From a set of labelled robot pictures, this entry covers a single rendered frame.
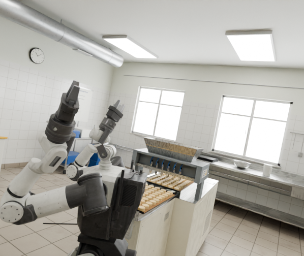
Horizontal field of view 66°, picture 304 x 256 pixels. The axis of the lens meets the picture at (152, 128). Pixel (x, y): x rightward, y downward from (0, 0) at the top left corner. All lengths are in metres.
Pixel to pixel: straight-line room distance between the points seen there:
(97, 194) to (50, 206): 0.18
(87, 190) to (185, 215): 1.47
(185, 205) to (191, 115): 3.70
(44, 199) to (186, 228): 1.58
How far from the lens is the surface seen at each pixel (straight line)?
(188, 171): 2.29
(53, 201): 0.97
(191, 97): 5.79
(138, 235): 1.72
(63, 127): 0.85
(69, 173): 1.51
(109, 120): 1.45
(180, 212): 2.30
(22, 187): 0.98
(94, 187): 0.95
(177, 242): 2.41
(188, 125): 5.72
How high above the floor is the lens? 1.51
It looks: 2 degrees down
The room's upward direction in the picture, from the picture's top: 10 degrees clockwise
